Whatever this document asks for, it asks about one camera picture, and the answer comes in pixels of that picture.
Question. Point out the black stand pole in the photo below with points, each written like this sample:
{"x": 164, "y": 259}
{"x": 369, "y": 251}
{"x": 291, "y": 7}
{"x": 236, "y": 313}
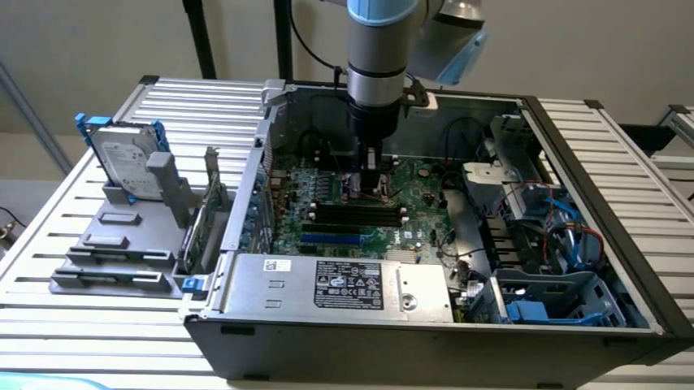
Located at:
{"x": 201, "y": 38}
{"x": 283, "y": 40}

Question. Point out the silver hard disk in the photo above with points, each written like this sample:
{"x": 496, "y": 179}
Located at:
{"x": 127, "y": 162}

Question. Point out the green motherboard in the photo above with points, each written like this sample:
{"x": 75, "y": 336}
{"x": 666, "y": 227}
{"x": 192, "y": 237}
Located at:
{"x": 418, "y": 227}

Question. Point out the grey metal drive cage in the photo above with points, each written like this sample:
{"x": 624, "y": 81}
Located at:
{"x": 498, "y": 178}

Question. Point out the silver power supply unit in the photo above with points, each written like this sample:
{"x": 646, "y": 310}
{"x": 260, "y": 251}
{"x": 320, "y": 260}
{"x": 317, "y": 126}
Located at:
{"x": 336, "y": 286}

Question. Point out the small finned chipset heatsink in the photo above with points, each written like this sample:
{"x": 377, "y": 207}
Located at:
{"x": 402, "y": 256}

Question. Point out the blue disk caddy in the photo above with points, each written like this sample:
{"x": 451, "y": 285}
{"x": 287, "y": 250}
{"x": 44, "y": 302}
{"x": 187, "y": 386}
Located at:
{"x": 97, "y": 122}

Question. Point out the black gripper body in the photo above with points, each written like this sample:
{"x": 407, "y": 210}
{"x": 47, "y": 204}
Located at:
{"x": 372, "y": 118}

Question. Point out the black open PC case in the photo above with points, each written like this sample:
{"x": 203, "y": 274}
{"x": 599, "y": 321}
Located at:
{"x": 411, "y": 349}

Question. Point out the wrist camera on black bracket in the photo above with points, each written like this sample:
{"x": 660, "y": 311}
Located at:
{"x": 420, "y": 99}

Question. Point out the grey parts rack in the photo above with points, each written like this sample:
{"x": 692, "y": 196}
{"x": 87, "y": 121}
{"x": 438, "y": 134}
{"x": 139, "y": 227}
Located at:
{"x": 129, "y": 260}

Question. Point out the black RAM slots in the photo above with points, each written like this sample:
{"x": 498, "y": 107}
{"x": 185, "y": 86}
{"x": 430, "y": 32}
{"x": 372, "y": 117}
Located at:
{"x": 357, "y": 214}

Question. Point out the green graphics card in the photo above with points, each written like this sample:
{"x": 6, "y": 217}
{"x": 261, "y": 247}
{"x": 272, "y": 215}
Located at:
{"x": 208, "y": 219}

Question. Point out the black expansion slot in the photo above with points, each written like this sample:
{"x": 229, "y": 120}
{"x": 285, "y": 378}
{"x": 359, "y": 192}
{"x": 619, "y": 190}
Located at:
{"x": 329, "y": 229}

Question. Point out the teal cloth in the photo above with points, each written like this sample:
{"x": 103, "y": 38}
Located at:
{"x": 48, "y": 382}

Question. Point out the black table end cap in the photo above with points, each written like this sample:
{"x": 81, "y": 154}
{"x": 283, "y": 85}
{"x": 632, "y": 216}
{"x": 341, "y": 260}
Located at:
{"x": 594, "y": 104}

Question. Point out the grey metal disk bay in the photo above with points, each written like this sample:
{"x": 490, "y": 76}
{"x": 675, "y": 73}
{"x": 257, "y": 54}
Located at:
{"x": 558, "y": 296}

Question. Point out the blue case latch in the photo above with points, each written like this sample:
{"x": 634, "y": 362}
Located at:
{"x": 193, "y": 284}

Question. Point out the thin metal locking lever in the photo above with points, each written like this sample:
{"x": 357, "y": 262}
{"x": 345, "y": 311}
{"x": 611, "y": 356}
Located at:
{"x": 340, "y": 153}
{"x": 400, "y": 191}

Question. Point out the grey corner clamp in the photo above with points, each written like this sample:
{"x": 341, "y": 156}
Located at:
{"x": 272, "y": 91}

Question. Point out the CPU socket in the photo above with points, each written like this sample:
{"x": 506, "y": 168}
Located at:
{"x": 386, "y": 185}

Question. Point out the metal socket cover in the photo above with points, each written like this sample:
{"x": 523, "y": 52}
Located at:
{"x": 351, "y": 183}

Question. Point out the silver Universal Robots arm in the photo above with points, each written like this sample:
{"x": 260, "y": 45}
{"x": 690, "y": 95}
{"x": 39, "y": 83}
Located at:
{"x": 376, "y": 48}

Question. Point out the blue expansion slot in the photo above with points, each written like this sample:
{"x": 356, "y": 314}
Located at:
{"x": 331, "y": 239}

